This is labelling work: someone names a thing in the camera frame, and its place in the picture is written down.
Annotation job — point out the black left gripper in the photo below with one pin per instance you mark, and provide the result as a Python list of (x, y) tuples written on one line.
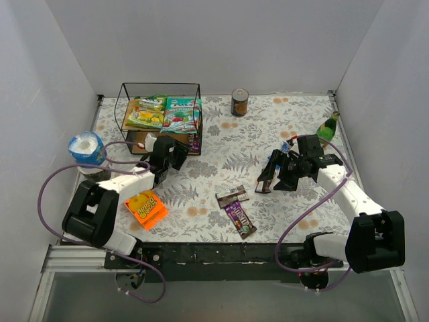
[(172, 153)]

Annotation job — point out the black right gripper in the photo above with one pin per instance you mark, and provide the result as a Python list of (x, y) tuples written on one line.
[(281, 168)]

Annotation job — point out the brown candy bag barcode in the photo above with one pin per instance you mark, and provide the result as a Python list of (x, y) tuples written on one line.
[(263, 187)]

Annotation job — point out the purple M&M candy bag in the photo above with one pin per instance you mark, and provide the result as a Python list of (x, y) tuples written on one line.
[(193, 141)]

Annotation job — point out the teal red candy bag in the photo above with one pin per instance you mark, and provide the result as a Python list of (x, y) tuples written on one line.
[(181, 115)]

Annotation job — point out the green yellow candy bag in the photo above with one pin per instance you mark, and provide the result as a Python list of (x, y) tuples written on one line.
[(146, 112)]

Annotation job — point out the brown M&M candy bag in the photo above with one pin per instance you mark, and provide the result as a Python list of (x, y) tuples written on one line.
[(240, 219)]

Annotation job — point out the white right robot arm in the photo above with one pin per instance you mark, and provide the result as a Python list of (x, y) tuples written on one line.
[(376, 238)]

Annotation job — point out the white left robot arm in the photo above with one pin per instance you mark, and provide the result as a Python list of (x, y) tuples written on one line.
[(92, 213)]

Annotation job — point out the blue M&M candy bag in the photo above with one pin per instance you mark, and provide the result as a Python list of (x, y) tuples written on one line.
[(289, 147)]

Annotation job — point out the orange Scrub Daddy box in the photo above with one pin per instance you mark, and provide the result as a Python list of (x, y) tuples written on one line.
[(147, 208)]

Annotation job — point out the green glass bottle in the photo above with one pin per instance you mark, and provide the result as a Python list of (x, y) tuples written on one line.
[(327, 130)]

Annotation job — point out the brown tin can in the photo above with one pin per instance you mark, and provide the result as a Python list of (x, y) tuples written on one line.
[(239, 102)]

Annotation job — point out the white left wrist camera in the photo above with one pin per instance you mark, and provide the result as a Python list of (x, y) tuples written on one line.
[(148, 143)]

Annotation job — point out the black wire wooden shelf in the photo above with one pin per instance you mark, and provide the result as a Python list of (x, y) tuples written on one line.
[(129, 91)]

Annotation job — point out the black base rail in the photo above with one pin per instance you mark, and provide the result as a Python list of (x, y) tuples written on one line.
[(199, 261)]

